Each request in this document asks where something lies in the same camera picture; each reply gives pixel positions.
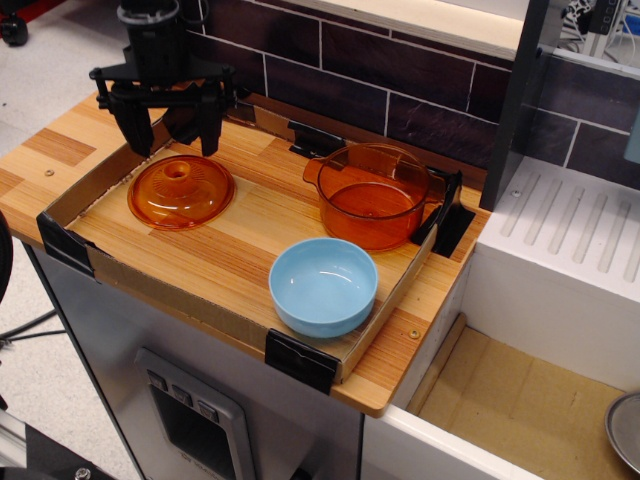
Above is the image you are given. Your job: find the light blue bowl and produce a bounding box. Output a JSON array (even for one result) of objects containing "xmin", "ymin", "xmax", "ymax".
[{"xmin": 268, "ymin": 238, "xmax": 379, "ymax": 339}]

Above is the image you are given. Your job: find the dark grey vertical post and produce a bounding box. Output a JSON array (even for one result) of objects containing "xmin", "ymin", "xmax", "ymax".
[{"xmin": 480, "ymin": 1, "xmax": 568, "ymax": 211}]

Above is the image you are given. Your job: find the metal plate rim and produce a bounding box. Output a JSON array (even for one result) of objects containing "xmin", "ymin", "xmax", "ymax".
[{"xmin": 604, "ymin": 391, "xmax": 639, "ymax": 474}]

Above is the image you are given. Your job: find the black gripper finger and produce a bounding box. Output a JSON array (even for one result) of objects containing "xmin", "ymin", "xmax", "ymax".
[
  {"xmin": 197, "ymin": 94, "xmax": 224, "ymax": 156},
  {"xmin": 111, "ymin": 99, "xmax": 154, "ymax": 157}
]

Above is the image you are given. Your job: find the orange glass pot lid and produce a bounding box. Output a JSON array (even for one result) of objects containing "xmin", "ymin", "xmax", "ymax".
[{"xmin": 127, "ymin": 155, "xmax": 236, "ymax": 231}]

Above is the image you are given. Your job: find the silver toy dishwasher cabinet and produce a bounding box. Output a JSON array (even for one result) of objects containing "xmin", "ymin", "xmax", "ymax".
[{"xmin": 28, "ymin": 247, "xmax": 363, "ymax": 479}]

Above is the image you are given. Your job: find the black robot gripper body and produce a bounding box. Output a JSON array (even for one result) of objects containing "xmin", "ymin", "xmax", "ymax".
[{"xmin": 90, "ymin": 1, "xmax": 236, "ymax": 113}]

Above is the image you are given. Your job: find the cardboard fence with black tape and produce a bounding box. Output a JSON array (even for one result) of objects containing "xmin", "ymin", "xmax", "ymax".
[{"xmin": 38, "ymin": 96, "xmax": 489, "ymax": 410}]

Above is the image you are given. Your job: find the orange glass pot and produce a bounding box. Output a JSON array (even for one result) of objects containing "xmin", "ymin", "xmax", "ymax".
[{"xmin": 303, "ymin": 143, "xmax": 446, "ymax": 251}]

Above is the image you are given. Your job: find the white toy sink unit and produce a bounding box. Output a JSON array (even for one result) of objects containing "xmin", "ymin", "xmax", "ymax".
[{"xmin": 361, "ymin": 159, "xmax": 639, "ymax": 479}]

